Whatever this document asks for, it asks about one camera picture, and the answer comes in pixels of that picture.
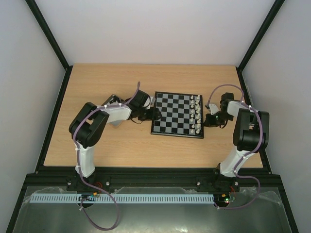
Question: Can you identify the black frame post right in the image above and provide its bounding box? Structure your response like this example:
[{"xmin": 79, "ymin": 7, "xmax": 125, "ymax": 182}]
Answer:
[{"xmin": 238, "ymin": 0, "xmax": 285, "ymax": 70}]

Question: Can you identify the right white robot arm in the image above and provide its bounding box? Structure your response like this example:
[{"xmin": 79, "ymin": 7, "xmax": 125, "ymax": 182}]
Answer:
[{"xmin": 203, "ymin": 93, "xmax": 270, "ymax": 190}]

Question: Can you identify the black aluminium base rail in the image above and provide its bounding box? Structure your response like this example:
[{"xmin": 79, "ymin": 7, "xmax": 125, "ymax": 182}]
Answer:
[{"xmin": 22, "ymin": 167, "xmax": 284, "ymax": 193}]

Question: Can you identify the black frame post left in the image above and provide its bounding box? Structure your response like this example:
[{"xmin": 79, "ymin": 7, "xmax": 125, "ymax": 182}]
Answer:
[{"xmin": 25, "ymin": 0, "xmax": 73, "ymax": 71}]

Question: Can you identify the black frame post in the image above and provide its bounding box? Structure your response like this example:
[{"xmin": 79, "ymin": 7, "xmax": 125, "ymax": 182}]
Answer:
[
  {"xmin": 238, "ymin": 0, "xmax": 285, "ymax": 70},
  {"xmin": 25, "ymin": 0, "xmax": 73, "ymax": 71}
]

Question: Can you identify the metal tray with wooden rim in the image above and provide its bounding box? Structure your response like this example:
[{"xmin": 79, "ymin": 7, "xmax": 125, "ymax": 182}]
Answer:
[{"xmin": 102, "ymin": 94, "xmax": 128, "ymax": 128}]

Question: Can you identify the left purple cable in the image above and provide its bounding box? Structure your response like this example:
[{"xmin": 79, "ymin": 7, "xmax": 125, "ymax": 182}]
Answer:
[{"xmin": 72, "ymin": 82, "xmax": 141, "ymax": 230}]

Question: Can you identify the black and silver chessboard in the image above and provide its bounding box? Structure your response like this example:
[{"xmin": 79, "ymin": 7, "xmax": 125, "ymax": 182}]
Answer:
[{"xmin": 151, "ymin": 91, "xmax": 204, "ymax": 139}]

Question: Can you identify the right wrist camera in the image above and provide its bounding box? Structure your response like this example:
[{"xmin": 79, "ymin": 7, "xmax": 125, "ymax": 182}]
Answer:
[{"xmin": 206, "ymin": 103, "xmax": 219, "ymax": 115}]

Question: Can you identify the light blue slotted cable duct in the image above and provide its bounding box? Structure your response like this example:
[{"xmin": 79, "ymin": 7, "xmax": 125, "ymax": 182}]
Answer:
[{"xmin": 30, "ymin": 194, "xmax": 214, "ymax": 204}]

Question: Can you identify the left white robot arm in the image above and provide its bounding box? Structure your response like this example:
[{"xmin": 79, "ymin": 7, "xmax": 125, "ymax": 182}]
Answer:
[{"xmin": 69, "ymin": 90, "xmax": 162, "ymax": 178}]

